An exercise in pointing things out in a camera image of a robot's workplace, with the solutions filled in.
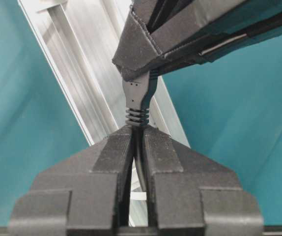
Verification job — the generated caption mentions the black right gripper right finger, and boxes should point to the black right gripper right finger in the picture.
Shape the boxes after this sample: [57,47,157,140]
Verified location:
[143,126,263,236]

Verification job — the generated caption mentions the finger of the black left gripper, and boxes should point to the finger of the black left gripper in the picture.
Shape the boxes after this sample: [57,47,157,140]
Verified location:
[113,0,229,81]
[158,11,282,75]

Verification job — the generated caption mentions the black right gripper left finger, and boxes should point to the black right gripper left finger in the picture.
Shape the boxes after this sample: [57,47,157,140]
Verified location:
[8,125,133,236]

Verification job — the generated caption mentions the black USB cable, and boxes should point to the black USB cable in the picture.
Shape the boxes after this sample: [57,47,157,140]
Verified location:
[122,68,159,192]

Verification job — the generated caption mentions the green table cloth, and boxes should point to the green table cloth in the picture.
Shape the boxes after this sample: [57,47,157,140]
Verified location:
[0,0,282,226]

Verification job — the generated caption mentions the white middle ring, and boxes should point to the white middle ring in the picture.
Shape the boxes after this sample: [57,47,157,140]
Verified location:
[130,192,148,201]

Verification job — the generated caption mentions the silver aluminium rail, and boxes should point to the silver aluminium rail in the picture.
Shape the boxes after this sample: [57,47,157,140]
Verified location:
[17,0,191,227]

